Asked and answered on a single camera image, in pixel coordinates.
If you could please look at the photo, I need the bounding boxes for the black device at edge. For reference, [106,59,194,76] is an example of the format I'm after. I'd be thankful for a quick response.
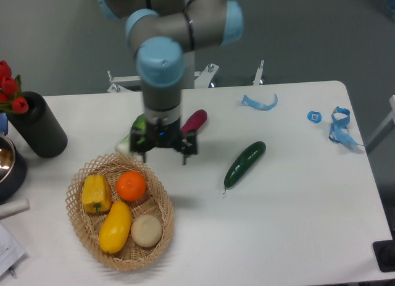
[372,240,394,272]

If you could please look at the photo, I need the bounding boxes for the woven wicker basket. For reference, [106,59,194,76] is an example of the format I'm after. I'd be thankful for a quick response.
[65,153,174,271]

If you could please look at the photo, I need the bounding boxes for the yellow mango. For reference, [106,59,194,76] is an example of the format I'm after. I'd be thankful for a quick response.
[99,201,132,254]

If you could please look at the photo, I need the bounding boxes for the blue curved ribbon strip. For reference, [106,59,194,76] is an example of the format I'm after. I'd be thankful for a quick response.
[241,94,278,111]

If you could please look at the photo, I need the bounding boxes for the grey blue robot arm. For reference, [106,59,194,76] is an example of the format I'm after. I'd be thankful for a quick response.
[98,0,244,158]

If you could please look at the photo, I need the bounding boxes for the white metal base bracket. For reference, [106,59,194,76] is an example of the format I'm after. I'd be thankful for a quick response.
[107,59,265,93]

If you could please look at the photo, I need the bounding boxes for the red artificial tulips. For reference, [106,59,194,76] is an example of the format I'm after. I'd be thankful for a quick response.
[1,60,29,114]

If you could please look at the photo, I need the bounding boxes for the yellow bell pepper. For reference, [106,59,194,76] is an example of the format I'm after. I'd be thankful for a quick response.
[81,174,112,214]

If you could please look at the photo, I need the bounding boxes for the black cylindrical vase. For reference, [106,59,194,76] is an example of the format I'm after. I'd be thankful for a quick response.
[7,91,68,158]

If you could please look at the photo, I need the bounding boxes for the orange fruit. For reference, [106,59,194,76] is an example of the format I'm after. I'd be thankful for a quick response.
[115,171,146,201]

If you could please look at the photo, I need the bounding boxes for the dark green cucumber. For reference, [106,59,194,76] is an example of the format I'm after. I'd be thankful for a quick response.
[222,141,267,196]

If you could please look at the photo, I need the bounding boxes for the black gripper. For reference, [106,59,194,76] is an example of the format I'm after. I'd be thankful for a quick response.
[130,119,198,166]

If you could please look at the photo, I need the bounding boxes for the white paper sheet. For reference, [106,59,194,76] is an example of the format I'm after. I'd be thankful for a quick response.
[0,225,25,275]

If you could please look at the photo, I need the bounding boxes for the white paper roll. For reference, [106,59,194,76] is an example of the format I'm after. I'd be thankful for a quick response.
[0,198,30,219]

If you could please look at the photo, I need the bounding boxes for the blue knotted ribbon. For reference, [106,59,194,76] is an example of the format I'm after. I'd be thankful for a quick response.
[328,106,363,146]

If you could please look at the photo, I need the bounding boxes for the purple sweet potato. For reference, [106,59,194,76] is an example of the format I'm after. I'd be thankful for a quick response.
[181,109,207,135]

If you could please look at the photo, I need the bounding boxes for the blue tape roll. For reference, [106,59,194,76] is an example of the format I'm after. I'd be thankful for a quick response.
[307,111,322,124]

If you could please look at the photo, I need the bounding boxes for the dark metal pot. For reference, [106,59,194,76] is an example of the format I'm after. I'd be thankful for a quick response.
[1,134,27,203]

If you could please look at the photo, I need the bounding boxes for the green bok choy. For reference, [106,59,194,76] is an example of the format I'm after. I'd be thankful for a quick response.
[115,114,146,154]

